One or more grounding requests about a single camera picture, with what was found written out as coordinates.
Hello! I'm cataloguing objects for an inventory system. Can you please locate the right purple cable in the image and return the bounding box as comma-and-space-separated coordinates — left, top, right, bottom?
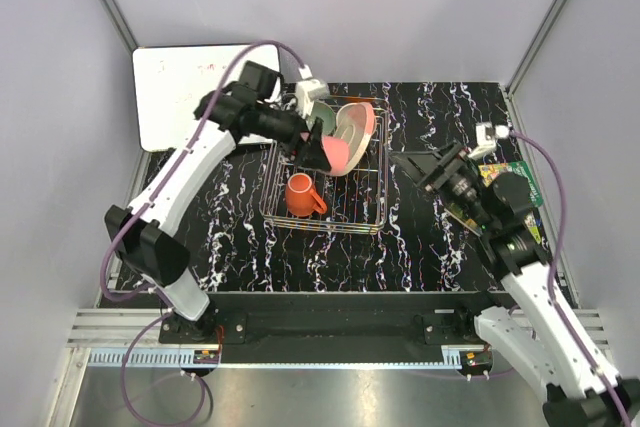
414, 129, 634, 427

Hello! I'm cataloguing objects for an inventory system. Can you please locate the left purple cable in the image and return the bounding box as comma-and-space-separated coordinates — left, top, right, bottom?
99, 39, 309, 423

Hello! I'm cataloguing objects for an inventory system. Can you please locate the orange mug white inside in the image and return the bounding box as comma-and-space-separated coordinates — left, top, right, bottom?
285, 173, 328, 218

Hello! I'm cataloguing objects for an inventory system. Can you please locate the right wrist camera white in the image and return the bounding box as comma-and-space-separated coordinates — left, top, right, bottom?
469, 122, 510, 161

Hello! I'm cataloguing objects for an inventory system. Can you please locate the green children's book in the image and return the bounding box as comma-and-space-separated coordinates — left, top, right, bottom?
477, 160, 545, 208

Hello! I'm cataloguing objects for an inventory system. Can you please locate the grey slotted cable duct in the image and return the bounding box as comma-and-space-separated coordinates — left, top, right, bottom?
87, 344, 464, 369

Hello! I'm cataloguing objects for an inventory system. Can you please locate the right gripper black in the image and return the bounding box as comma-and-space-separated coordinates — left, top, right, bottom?
389, 139, 497, 232

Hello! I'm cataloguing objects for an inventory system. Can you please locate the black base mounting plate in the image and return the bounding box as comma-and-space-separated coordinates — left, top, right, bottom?
159, 292, 513, 366

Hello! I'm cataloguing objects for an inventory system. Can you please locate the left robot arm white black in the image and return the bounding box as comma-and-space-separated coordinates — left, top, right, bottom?
103, 61, 330, 343

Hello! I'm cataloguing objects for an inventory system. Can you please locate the wire dish rack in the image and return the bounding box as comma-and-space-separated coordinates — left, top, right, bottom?
259, 97, 389, 235

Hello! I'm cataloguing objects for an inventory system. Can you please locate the green ceramic bowl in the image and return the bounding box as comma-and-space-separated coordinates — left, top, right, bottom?
307, 101, 336, 135

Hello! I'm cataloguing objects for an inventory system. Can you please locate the pink cream floral plate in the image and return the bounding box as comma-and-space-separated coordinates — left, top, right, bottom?
335, 102, 376, 176

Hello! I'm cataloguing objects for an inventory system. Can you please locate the pink plastic cup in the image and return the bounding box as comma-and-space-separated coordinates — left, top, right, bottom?
322, 136, 350, 177

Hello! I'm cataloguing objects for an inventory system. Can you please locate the white whiteboard black frame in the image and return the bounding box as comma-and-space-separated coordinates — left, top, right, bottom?
132, 40, 283, 152

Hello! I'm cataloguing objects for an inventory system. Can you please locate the purple cable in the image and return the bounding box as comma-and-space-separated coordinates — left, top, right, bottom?
99, 39, 309, 423
414, 129, 634, 427

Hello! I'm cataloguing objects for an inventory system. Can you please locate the black marble pattern mat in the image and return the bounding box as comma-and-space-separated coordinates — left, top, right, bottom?
176, 82, 510, 292

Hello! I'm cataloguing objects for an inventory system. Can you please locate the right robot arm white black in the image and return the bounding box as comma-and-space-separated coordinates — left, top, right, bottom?
391, 142, 639, 426

